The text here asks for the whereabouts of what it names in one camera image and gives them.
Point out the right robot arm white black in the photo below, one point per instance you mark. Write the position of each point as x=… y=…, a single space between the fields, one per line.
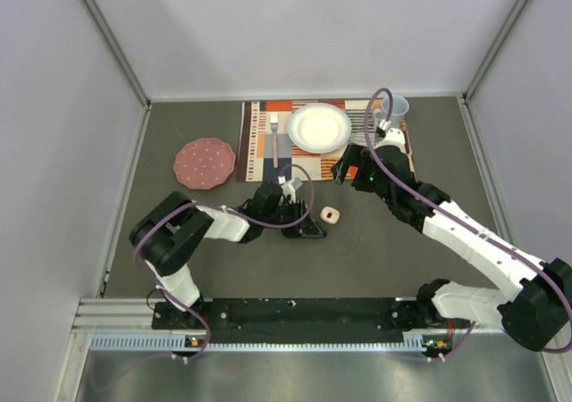
x=531 y=300

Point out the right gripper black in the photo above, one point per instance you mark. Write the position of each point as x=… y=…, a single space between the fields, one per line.
x=355 y=155

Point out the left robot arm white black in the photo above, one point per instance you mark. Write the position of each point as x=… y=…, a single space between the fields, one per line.
x=169 y=235

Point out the pink beige earbud charging case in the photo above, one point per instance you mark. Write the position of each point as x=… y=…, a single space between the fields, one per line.
x=330 y=215

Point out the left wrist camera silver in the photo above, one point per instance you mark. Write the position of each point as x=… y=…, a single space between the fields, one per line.
x=290 y=188

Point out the white plate blue rim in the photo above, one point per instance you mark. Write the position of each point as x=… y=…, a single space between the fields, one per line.
x=319 y=128

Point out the light blue mug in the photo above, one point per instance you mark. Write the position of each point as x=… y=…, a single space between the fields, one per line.
x=399 y=110

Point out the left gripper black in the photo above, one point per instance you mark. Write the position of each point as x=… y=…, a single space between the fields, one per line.
x=307 y=229

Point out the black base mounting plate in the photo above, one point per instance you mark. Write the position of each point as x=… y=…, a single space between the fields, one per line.
x=309 y=320

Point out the pink dotted plate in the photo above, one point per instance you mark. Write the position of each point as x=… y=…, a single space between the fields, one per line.
x=204 y=163

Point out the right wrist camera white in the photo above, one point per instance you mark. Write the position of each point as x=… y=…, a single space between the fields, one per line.
x=386 y=135

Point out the fork with pink handle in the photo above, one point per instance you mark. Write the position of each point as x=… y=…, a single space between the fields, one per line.
x=274 y=125

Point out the colourful patchwork placemat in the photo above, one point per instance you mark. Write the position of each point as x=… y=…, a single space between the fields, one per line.
x=255 y=152

